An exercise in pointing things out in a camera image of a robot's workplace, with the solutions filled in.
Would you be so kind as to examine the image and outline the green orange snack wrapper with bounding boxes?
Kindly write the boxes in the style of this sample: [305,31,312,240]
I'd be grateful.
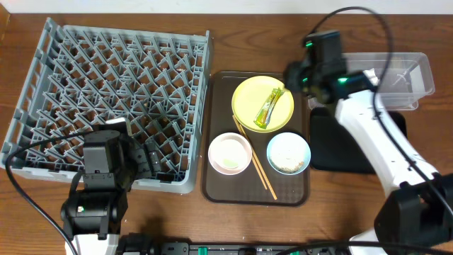
[253,89,285,129]

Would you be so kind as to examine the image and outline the light blue bowl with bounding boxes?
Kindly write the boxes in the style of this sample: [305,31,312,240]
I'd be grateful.
[266,132,311,176]

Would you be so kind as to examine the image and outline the pink bowl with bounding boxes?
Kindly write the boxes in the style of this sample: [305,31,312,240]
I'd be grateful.
[208,132,252,176]

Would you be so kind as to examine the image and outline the rice food scraps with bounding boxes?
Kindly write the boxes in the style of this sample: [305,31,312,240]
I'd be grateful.
[270,150,304,174]

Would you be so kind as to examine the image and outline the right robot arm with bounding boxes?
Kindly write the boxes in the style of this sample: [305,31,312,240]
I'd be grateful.
[285,30,452,254]

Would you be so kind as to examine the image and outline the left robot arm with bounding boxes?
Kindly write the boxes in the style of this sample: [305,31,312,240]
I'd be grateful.
[61,118,161,254]

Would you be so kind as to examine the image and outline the black waste tray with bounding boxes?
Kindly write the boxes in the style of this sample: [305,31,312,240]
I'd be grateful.
[309,106,408,175]

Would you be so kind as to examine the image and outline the clear plastic waste bin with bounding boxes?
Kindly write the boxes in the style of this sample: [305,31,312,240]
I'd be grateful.
[345,52,435,111]

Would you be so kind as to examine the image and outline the yellow round plate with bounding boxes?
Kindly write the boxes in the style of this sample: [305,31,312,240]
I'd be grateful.
[231,76,294,133]

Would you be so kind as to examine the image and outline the grey plastic dish rack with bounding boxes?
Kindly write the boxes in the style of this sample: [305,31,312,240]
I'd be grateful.
[1,19,212,193]

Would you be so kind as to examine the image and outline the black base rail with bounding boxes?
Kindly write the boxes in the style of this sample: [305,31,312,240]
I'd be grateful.
[113,233,450,255]

